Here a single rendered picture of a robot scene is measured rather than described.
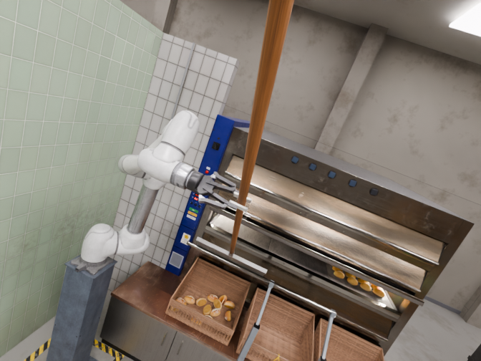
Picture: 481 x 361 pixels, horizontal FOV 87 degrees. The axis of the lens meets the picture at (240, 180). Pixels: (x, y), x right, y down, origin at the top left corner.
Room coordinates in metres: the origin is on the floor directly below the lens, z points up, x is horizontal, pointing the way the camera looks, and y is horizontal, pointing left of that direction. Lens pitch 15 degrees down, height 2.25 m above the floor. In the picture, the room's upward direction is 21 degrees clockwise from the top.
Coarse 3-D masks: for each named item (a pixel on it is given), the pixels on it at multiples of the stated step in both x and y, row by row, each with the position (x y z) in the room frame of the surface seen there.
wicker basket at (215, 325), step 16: (192, 272) 2.06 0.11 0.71; (224, 272) 2.06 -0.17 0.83; (192, 288) 2.01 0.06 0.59; (208, 288) 2.02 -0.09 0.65; (224, 288) 2.02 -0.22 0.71; (176, 304) 1.64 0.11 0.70; (192, 304) 1.82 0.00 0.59; (240, 304) 1.93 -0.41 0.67; (208, 320) 1.60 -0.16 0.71; (224, 320) 1.79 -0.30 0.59; (224, 336) 1.58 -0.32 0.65
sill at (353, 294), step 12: (216, 228) 2.14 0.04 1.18; (240, 240) 2.10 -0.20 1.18; (264, 252) 2.05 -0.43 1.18; (288, 264) 2.02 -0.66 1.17; (312, 276) 1.99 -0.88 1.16; (336, 288) 1.95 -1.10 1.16; (348, 288) 1.99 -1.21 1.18; (360, 300) 1.93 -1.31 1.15; (372, 300) 1.95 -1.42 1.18; (384, 312) 1.90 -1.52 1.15; (396, 312) 1.90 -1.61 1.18
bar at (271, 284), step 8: (200, 248) 1.75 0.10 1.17; (216, 256) 1.73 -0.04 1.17; (232, 264) 1.71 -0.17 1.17; (248, 272) 1.69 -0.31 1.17; (264, 280) 1.67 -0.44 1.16; (280, 288) 1.65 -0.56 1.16; (296, 296) 1.63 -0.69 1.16; (264, 304) 1.56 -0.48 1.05; (312, 304) 1.62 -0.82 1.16; (320, 304) 1.62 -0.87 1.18; (328, 312) 1.60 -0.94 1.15; (256, 328) 1.44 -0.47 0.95; (328, 328) 1.54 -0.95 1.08; (248, 336) 1.45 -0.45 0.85; (328, 336) 1.50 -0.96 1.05; (248, 344) 1.44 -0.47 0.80; (240, 352) 1.45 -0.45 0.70; (240, 360) 1.44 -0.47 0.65; (320, 360) 1.38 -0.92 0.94
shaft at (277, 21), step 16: (272, 0) 0.35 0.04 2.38; (288, 0) 0.34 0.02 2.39; (272, 16) 0.36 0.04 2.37; (288, 16) 0.36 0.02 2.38; (272, 32) 0.37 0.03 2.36; (272, 48) 0.39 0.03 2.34; (272, 64) 0.41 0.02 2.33; (272, 80) 0.43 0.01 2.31; (256, 96) 0.46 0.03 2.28; (256, 112) 0.49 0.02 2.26; (256, 128) 0.52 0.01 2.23; (256, 144) 0.57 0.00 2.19; (240, 192) 0.77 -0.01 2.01
